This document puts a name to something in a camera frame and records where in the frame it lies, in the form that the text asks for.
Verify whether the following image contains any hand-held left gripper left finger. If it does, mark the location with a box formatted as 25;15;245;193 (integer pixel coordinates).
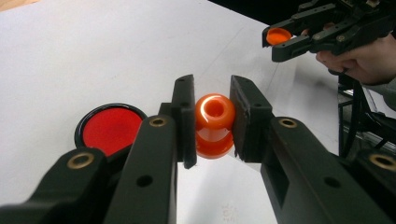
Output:
104;74;198;224

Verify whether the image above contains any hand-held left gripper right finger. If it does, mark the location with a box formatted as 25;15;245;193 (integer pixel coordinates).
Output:
229;75;393;224

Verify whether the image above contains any orange stamp cap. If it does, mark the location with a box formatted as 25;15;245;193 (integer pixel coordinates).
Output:
265;27;293;47

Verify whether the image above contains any round red ink pad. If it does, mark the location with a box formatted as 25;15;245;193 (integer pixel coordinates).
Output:
74;103;149;158

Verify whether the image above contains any white table cover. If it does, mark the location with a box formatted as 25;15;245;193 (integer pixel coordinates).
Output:
0;0;342;224

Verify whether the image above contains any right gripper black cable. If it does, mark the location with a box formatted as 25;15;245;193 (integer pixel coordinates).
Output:
340;78;375;158

